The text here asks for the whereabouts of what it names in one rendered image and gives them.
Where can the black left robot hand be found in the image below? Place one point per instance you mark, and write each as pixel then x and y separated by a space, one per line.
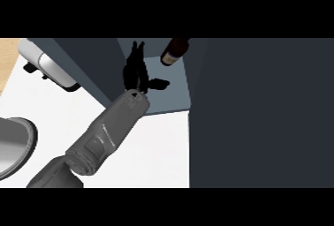
pixel 135 70

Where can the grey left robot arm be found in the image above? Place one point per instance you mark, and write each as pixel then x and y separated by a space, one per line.
pixel 104 132

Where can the grey cabinet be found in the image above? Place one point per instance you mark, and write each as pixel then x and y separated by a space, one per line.
pixel 108 64

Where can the dark wine bottle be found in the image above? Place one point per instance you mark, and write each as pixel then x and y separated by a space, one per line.
pixel 173 53

